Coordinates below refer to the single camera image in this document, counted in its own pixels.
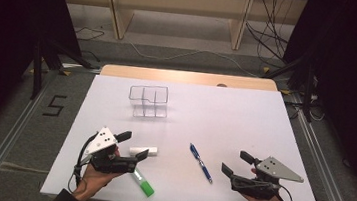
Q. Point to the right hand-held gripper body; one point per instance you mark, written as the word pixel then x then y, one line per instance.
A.
pixel 278 169

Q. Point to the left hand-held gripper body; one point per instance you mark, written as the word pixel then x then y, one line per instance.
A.
pixel 102 141

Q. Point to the white eraser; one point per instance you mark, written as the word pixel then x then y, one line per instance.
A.
pixel 147 151

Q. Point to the blue pen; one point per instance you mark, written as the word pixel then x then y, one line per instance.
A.
pixel 200 163

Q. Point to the green highlighter marker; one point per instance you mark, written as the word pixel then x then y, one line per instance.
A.
pixel 145 186

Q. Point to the clear plastic organizer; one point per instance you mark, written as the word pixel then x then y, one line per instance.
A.
pixel 148 100

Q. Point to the person's left hand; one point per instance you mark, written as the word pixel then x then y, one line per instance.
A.
pixel 94 180

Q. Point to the white board sheet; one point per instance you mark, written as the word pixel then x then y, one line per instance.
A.
pixel 246 134

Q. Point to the wooden table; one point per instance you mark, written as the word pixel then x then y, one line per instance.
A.
pixel 169 76

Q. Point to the black tripod stand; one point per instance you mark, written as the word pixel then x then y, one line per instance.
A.
pixel 307 87
pixel 38 72

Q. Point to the wooden shelf unit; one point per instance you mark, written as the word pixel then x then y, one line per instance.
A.
pixel 177 0

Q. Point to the metal floor rail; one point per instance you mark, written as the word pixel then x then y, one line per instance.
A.
pixel 3 149
pixel 325 183

